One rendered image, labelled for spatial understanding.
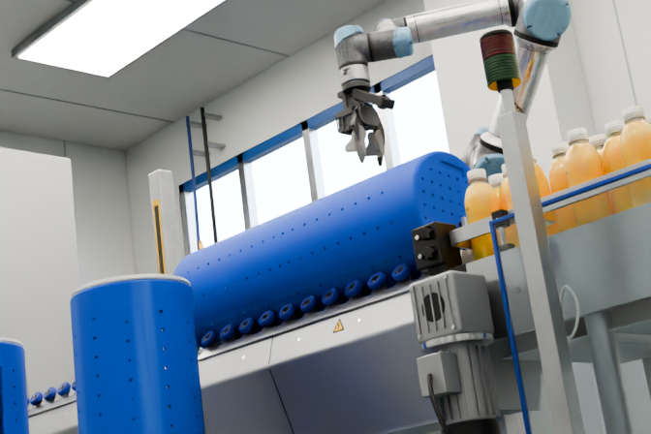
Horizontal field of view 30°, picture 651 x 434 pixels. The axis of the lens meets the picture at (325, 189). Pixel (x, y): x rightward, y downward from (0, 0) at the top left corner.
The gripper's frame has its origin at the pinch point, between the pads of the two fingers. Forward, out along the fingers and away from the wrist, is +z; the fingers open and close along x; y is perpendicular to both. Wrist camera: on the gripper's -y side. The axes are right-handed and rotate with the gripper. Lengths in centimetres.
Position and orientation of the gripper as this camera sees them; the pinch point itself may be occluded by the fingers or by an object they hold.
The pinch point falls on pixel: (372, 159)
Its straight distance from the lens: 296.8
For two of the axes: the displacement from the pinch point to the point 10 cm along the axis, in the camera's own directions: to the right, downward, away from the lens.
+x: -7.1, -1.2, -7.0
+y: -7.0, 2.9, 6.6
